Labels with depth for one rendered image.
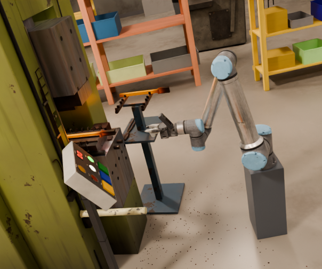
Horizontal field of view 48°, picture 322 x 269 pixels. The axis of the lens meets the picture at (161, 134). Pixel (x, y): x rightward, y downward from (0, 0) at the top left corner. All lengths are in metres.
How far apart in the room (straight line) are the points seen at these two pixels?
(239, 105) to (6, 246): 1.74
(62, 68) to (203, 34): 4.96
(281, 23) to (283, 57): 0.44
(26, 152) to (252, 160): 1.33
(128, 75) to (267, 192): 3.39
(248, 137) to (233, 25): 4.81
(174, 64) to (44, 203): 3.50
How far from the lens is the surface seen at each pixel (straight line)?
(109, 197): 1.88
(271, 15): 4.85
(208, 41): 6.97
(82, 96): 2.33
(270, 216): 2.77
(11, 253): 2.74
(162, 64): 5.41
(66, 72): 2.19
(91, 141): 2.48
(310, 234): 2.94
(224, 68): 2.05
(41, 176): 2.30
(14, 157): 2.29
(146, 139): 2.81
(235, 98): 2.12
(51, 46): 2.17
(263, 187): 2.58
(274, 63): 5.04
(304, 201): 3.20
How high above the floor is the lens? 2.09
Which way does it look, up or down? 28 degrees down
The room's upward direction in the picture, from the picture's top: 13 degrees counter-clockwise
